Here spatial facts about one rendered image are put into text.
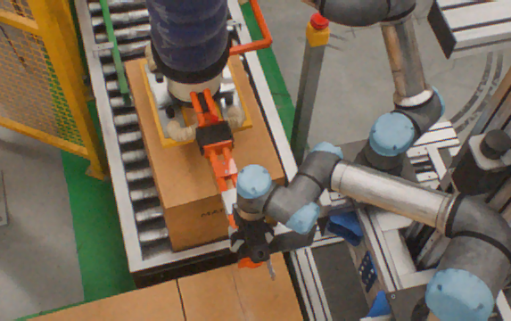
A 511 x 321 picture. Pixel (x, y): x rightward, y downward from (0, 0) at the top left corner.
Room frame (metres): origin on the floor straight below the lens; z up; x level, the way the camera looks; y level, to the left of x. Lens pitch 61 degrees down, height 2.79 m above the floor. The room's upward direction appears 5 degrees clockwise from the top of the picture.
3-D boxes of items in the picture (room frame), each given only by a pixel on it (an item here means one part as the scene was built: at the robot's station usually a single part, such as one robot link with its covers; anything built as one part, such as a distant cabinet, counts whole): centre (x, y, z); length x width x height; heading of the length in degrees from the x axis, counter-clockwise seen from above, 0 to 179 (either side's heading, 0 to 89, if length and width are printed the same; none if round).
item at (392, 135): (1.01, -0.37, 1.20); 0.13 x 0.12 x 0.14; 141
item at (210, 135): (0.97, 0.14, 1.20); 0.10 x 0.08 x 0.06; 112
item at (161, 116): (1.16, 0.32, 1.10); 0.34 x 0.10 x 0.05; 22
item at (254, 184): (0.66, 0.01, 1.51); 0.09 x 0.08 x 0.11; 63
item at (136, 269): (0.89, 0.11, 0.58); 0.70 x 0.03 x 0.06; 110
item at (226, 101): (1.23, 0.15, 1.10); 0.34 x 0.10 x 0.05; 22
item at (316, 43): (1.60, -0.16, 0.50); 0.07 x 0.07 x 1.00; 20
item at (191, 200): (1.20, 0.22, 0.75); 0.60 x 0.40 x 0.40; 22
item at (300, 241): (0.89, 0.10, 0.48); 0.70 x 0.03 x 0.15; 110
